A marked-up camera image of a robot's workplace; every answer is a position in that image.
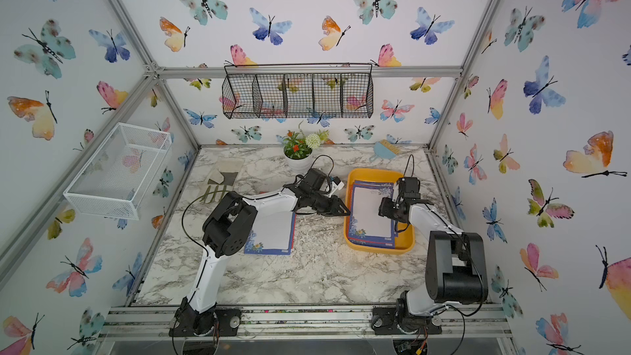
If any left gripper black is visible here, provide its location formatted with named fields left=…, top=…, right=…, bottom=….
left=309, top=194, right=352, bottom=218

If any beige work glove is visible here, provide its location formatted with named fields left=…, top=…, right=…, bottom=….
left=199, top=158, right=245, bottom=204

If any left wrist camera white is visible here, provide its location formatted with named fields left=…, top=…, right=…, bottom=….
left=327, top=177, right=344, bottom=196

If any blue dustpan brush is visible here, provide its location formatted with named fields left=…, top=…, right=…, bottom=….
left=370, top=140, right=401, bottom=162

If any white mesh wall basket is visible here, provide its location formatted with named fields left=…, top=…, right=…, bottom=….
left=63, top=123, right=172, bottom=220

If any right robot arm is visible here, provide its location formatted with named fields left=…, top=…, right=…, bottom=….
left=371, top=197, right=488, bottom=335

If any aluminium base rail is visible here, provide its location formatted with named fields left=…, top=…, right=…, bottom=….
left=99, top=303, right=513, bottom=341

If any blue floral stationery paper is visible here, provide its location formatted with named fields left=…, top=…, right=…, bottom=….
left=244, top=211, right=296, bottom=256
left=347, top=181, right=396, bottom=249

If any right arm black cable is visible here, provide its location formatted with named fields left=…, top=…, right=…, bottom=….
left=393, top=154, right=486, bottom=355

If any yellow storage tray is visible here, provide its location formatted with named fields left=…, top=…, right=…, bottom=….
left=343, top=169, right=416, bottom=255

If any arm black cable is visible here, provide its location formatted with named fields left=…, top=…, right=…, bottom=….
left=181, top=193, right=218, bottom=257
left=393, top=154, right=486, bottom=355

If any potted flower plant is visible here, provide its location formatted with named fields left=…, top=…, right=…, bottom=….
left=278, top=124, right=330, bottom=174

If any black wire wall basket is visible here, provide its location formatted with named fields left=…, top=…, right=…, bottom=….
left=220, top=62, right=374, bottom=120

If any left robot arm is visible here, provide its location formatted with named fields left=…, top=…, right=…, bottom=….
left=169, top=168, right=350, bottom=339

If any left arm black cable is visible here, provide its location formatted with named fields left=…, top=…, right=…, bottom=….
left=181, top=193, right=218, bottom=257

